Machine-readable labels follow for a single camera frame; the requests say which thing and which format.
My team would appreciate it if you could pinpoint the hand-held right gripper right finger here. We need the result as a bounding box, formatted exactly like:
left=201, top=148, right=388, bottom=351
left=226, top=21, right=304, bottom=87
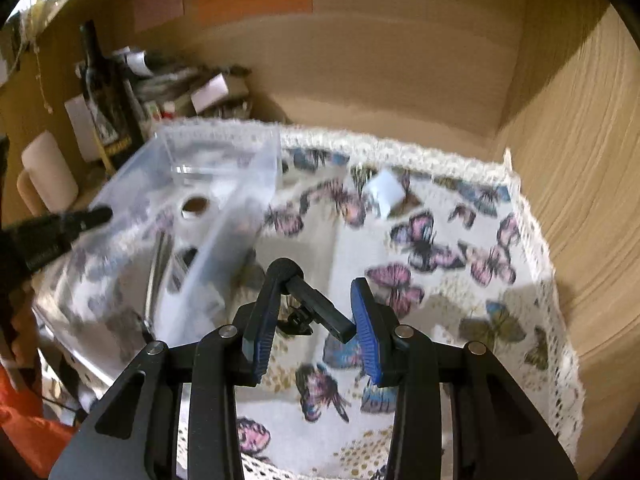
left=350, top=277, right=578, bottom=480

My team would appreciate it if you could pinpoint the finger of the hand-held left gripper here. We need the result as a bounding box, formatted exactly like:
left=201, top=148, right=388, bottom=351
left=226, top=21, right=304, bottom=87
left=12, top=206, right=114, bottom=273

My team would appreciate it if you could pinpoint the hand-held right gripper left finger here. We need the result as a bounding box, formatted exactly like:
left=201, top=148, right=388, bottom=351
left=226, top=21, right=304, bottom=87
left=47, top=258, right=297, bottom=480

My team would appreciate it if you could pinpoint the black clip-on microphone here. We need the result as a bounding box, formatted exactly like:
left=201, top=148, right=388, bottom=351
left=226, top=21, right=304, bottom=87
left=281, top=277, right=357, bottom=345

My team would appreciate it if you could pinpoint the silver metal cylinder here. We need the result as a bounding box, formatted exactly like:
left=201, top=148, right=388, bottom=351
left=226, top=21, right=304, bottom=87
left=144, top=230, right=174, bottom=322

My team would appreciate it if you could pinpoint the clear plastic storage container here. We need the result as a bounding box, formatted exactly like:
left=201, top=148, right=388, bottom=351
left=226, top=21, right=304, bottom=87
left=32, top=127, right=284, bottom=386

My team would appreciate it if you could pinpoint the beige cylindrical roll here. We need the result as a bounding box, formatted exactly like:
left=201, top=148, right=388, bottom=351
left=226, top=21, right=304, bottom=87
left=16, top=130, right=80, bottom=216

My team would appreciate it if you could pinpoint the butterfly print lace tablecloth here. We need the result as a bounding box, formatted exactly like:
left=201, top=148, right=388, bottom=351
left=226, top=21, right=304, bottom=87
left=30, top=117, right=583, bottom=480

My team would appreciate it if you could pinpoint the white paper note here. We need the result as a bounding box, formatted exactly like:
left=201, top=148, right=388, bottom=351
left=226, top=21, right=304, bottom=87
left=64, top=95, right=108, bottom=163

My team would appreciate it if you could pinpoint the dark wine bottle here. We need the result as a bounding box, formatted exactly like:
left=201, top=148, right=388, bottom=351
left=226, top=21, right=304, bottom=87
left=79, top=20, right=146, bottom=162

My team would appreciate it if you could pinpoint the white charger adapter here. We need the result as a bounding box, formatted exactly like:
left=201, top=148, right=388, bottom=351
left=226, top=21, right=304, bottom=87
left=361, top=170, right=405, bottom=221

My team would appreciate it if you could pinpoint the orange cloth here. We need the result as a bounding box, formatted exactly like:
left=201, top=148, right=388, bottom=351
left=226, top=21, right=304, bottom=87
left=0, top=360, right=81, bottom=466

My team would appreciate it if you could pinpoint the stack of magazines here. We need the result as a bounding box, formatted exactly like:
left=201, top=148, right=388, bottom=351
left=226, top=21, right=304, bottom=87
left=75, top=47, right=256, bottom=123

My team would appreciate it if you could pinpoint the small white cardboard box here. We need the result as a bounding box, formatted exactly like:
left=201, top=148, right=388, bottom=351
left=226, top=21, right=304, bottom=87
left=190, top=72, right=251, bottom=114

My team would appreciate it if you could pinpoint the pink sticky note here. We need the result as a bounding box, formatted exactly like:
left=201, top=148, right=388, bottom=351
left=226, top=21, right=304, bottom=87
left=132, top=0, right=185, bottom=32

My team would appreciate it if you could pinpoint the orange sticky note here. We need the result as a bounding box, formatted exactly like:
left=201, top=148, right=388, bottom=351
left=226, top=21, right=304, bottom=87
left=195, top=0, right=314, bottom=25

